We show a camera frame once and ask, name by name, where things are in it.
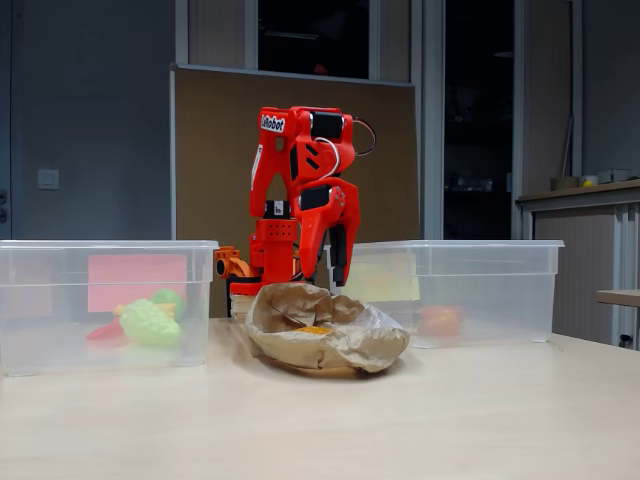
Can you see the yellow-green paper sheet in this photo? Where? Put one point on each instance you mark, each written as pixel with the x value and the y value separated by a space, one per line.
pixel 395 280

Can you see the green toy apple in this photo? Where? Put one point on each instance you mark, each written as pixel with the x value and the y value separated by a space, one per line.
pixel 170 298

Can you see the red toy chili pepper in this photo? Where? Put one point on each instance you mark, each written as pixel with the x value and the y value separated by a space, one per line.
pixel 102 331

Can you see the crumpled brown paper bag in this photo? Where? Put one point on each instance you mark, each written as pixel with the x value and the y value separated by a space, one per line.
pixel 340 352

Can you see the small wooden side table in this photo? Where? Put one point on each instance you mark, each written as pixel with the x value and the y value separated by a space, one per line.
pixel 620 297

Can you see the orange toy waffle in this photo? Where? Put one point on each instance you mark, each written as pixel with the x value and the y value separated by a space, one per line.
pixel 312 330

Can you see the brown cork board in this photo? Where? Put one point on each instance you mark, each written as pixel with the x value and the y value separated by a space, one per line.
pixel 210 165

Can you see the wooden base block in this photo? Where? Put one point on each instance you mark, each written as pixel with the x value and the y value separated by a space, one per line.
pixel 242 306

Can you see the white light switch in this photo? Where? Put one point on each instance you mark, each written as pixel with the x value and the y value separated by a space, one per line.
pixel 48 179

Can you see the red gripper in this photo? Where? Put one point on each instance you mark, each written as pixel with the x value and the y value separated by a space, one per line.
pixel 322 216

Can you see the brown toy donut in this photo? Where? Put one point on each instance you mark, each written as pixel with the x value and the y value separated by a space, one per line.
pixel 440 320

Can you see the pink paper sheet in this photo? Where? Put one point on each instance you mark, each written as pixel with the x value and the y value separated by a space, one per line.
pixel 135 277

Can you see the grey cabinet with wooden top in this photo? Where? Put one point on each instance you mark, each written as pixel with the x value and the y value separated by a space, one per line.
pixel 575 260

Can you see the light green toy grapes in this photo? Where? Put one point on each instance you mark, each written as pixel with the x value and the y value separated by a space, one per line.
pixel 150 324

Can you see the orange clamp with round hole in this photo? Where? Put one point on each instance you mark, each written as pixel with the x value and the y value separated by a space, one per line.
pixel 230 261

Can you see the black caster wheel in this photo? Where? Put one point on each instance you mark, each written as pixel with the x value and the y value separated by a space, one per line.
pixel 625 340

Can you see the clear plastic bin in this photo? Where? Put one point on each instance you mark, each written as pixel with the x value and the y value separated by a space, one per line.
pixel 45 325
pixel 500 280

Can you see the red robot arm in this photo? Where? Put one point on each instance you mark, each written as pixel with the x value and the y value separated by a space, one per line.
pixel 280 200

